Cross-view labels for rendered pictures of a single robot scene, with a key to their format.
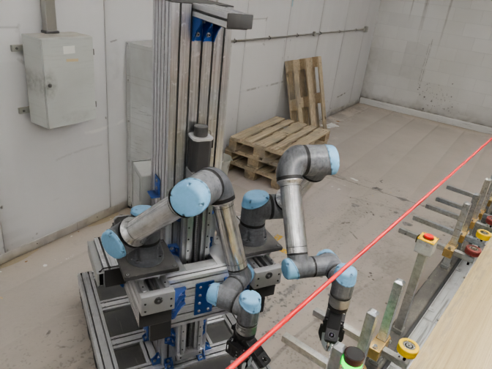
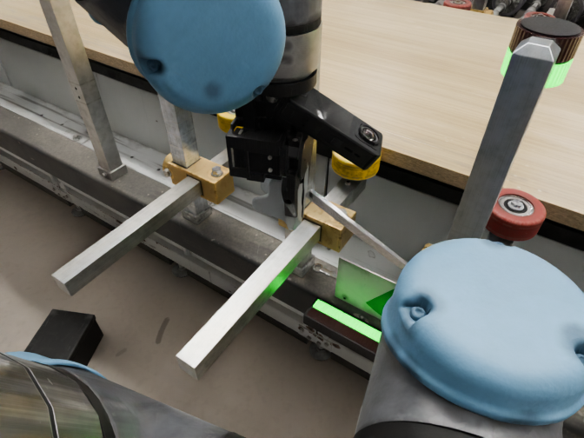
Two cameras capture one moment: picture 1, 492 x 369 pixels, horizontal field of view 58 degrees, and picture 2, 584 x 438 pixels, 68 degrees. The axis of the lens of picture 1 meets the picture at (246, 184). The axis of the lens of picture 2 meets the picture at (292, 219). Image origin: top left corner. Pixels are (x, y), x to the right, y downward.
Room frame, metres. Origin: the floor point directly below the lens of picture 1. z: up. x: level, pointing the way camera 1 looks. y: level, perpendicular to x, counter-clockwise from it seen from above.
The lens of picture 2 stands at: (1.26, 0.03, 1.30)
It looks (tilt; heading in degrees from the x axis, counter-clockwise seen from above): 43 degrees down; 267
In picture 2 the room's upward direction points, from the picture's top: straight up
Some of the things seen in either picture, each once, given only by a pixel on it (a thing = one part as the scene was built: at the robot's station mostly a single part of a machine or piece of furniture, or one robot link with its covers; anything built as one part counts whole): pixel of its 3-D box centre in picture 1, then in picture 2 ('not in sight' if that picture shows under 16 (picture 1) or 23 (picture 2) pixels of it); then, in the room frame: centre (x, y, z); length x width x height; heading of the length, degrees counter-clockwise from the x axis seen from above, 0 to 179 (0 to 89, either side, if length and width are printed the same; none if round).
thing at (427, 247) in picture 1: (425, 245); not in sight; (1.63, -0.79, 1.18); 0.07 x 0.07 x 0.08; 53
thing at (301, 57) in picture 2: (338, 299); (279, 48); (1.25, -0.37, 1.15); 0.08 x 0.08 x 0.05
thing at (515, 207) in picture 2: not in sight; (503, 231); (0.92, -0.41, 0.85); 0.08 x 0.08 x 0.11
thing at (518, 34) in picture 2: (353, 356); (545, 38); (0.99, -0.38, 1.15); 0.06 x 0.06 x 0.02
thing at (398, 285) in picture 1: (385, 326); (181, 133); (1.42, -0.64, 0.90); 0.03 x 0.03 x 0.48; 53
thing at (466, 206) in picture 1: (455, 239); not in sight; (2.22, -1.23, 0.90); 0.03 x 0.03 x 0.48; 53
